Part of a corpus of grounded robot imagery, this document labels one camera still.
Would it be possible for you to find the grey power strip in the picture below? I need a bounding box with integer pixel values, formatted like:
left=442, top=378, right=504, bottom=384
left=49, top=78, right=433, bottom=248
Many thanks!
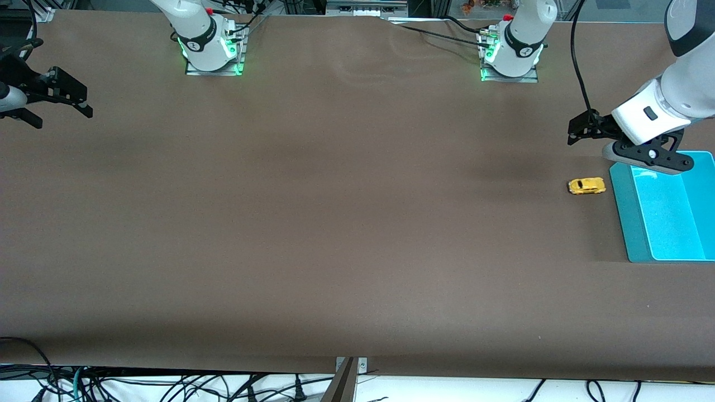
left=326, top=0, right=409, bottom=17

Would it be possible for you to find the dark table support beam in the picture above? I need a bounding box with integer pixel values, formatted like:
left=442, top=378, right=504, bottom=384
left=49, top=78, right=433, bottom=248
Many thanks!
left=320, top=357, right=358, bottom=402

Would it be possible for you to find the black base cable bundle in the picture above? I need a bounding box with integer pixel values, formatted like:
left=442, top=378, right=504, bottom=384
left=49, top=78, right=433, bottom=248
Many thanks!
left=223, top=0, right=270, bottom=40

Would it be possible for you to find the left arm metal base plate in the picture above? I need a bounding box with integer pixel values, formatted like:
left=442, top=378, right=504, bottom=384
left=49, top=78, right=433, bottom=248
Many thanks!
left=479, top=28, right=540, bottom=84

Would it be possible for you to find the brown table cover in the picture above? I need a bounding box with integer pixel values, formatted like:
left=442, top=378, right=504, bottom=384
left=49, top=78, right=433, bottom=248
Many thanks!
left=0, top=10, right=715, bottom=384

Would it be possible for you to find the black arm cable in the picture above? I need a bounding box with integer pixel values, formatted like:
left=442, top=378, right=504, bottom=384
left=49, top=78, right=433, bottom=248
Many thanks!
left=570, top=0, right=598, bottom=121
left=0, top=0, right=44, bottom=62

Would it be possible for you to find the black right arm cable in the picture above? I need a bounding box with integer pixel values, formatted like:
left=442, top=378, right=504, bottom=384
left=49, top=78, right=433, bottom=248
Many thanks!
left=0, top=0, right=44, bottom=62

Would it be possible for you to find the teal plastic bin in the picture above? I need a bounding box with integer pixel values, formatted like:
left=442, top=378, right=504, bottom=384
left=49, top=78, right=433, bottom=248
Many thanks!
left=609, top=151, right=715, bottom=264

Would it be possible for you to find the short black table cable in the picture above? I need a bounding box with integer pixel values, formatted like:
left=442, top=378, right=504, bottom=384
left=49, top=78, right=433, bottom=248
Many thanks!
left=444, top=15, right=495, bottom=37

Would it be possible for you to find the yellow beetle toy car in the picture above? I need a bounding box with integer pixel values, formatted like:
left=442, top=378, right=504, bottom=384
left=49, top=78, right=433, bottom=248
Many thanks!
left=568, top=177, right=607, bottom=195

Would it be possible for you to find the long black table cable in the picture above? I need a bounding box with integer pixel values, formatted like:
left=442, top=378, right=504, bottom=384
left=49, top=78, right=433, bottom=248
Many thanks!
left=385, top=18, right=492, bottom=50

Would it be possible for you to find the black looped floor cable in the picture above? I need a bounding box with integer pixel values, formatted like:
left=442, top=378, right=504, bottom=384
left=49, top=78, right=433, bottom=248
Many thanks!
left=0, top=337, right=59, bottom=402

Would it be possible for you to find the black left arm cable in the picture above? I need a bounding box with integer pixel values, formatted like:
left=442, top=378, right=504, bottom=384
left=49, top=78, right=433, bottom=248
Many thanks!
left=570, top=0, right=598, bottom=121

